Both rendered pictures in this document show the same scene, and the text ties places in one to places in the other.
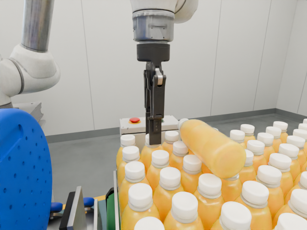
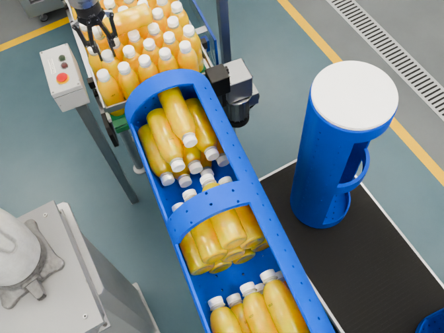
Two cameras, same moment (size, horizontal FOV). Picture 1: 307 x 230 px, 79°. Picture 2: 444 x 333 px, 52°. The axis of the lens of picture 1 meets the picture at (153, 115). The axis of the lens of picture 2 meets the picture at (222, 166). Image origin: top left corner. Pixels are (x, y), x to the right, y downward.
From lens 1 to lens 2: 1.46 m
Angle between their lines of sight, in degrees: 76
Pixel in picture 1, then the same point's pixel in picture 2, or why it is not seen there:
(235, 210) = (172, 20)
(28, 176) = not seen: hidden behind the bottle
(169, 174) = (150, 42)
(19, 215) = not seen: hidden behind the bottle
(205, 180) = (153, 28)
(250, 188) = (157, 12)
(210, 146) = (144, 14)
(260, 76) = not seen: outside the picture
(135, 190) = (164, 53)
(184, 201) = (169, 35)
